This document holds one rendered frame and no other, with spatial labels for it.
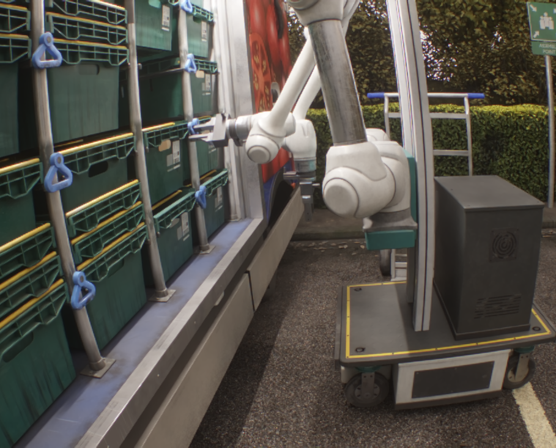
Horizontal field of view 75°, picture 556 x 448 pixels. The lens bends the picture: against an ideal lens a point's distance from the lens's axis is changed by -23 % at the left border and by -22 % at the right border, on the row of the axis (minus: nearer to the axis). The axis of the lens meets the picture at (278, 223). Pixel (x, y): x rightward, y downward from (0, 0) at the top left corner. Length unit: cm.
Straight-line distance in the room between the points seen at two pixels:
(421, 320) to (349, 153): 80
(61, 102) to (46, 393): 68
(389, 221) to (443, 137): 302
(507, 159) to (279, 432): 361
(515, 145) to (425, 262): 319
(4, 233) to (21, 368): 28
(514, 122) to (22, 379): 445
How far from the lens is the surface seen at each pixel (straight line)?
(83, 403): 102
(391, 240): 142
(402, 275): 305
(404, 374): 166
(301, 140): 178
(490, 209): 153
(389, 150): 138
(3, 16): 94
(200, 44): 207
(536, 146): 472
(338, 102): 123
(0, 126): 91
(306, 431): 177
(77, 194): 110
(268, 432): 178
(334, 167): 122
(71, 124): 111
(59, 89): 107
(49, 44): 99
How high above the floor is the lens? 122
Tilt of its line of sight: 16 degrees down
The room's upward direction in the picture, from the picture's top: 6 degrees counter-clockwise
